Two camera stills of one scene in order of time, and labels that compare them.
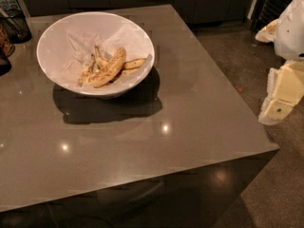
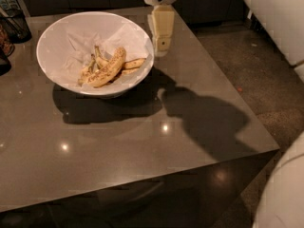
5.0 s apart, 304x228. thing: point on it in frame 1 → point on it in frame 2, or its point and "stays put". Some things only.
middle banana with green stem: [101, 61] stays put
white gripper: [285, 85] → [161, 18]
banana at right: [131, 66] stays put
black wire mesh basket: [14, 24] stays put
